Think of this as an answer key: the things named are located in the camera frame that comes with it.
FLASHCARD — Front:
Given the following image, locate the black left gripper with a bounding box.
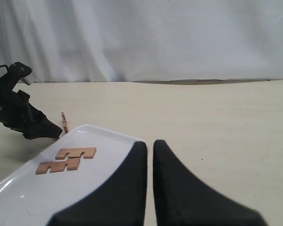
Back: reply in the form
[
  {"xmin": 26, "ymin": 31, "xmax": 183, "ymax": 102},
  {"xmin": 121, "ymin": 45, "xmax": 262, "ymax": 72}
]
[{"xmin": 0, "ymin": 70, "xmax": 62, "ymax": 139}]

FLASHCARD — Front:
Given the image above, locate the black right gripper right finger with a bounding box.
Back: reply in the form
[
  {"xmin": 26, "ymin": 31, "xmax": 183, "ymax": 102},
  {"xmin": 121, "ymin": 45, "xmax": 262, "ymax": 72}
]
[{"xmin": 153, "ymin": 140, "xmax": 267, "ymax": 226}]

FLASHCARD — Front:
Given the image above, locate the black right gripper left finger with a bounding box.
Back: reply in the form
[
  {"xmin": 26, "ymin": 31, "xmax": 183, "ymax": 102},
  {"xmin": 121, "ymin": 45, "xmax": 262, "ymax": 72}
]
[{"xmin": 48, "ymin": 141, "xmax": 147, "ymax": 226}]

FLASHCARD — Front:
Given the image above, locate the wooden notched puzzle piece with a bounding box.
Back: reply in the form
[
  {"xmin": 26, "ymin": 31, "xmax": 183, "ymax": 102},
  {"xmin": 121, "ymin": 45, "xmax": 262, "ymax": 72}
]
[
  {"xmin": 35, "ymin": 158, "xmax": 80, "ymax": 175},
  {"xmin": 61, "ymin": 112, "xmax": 68, "ymax": 134},
  {"xmin": 55, "ymin": 147, "xmax": 97, "ymax": 160}
]

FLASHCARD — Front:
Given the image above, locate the white plastic tray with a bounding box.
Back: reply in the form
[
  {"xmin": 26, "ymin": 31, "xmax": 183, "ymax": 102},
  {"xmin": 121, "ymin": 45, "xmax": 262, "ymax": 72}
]
[{"xmin": 0, "ymin": 125, "xmax": 138, "ymax": 226}]

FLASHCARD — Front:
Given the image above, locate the white fabric backdrop curtain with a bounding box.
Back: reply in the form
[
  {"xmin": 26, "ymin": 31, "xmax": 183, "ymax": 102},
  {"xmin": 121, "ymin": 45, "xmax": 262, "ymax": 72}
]
[{"xmin": 0, "ymin": 0, "xmax": 283, "ymax": 82}]

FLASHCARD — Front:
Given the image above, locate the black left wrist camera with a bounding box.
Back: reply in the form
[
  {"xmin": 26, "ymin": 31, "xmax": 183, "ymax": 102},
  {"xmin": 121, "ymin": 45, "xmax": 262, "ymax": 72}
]
[{"xmin": 8, "ymin": 62, "xmax": 37, "ymax": 85}]

